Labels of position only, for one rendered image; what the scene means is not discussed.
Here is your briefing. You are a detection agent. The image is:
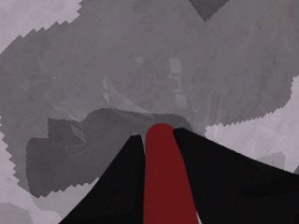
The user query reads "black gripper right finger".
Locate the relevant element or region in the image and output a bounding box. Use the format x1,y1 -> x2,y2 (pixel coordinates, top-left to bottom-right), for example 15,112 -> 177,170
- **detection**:
173,128 -> 299,224

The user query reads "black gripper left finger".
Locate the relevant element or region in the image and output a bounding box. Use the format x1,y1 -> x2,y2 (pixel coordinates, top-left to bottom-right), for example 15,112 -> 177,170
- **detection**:
59,134 -> 146,224

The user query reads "red peg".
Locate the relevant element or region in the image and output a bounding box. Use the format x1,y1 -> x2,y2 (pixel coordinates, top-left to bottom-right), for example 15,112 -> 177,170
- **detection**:
143,123 -> 199,224

